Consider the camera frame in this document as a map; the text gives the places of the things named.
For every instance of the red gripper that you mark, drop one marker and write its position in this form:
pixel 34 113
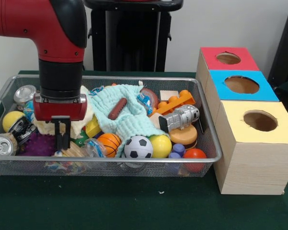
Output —
pixel 60 110

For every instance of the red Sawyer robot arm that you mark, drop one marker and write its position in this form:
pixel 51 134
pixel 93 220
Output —
pixel 38 36

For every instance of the silver mesh bin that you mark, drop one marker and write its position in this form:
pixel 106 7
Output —
pixel 110 167

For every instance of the wooden box with three holes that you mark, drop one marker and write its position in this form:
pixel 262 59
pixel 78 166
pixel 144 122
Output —
pixel 254 167

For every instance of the cream cloth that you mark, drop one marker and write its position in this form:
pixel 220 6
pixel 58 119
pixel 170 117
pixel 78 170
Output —
pixel 78 127

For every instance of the purple spiky ball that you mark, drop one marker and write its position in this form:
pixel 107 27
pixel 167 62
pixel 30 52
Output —
pixel 38 146

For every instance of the small orange basketball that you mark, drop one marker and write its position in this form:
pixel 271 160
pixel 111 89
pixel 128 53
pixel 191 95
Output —
pixel 109 143

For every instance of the brown toy sausage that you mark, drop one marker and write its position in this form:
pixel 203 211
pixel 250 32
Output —
pixel 117 109

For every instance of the mint green cloth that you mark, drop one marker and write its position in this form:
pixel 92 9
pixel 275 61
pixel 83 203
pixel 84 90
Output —
pixel 134 119

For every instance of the black and white soccer ball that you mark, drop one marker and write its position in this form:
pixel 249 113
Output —
pixel 138 147

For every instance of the dark green table cloth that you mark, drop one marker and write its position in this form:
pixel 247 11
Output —
pixel 110 203

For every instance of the yellow ball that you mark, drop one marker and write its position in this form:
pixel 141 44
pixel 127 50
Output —
pixel 161 146

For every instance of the silver toy robot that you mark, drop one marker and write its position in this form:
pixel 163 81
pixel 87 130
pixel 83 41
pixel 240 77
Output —
pixel 180 117

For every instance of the red ball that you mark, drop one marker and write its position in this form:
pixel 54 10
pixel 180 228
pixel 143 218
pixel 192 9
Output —
pixel 195 153

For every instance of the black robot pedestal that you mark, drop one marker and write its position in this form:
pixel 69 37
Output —
pixel 132 43

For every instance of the black object by wall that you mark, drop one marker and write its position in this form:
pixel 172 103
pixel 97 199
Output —
pixel 286 48

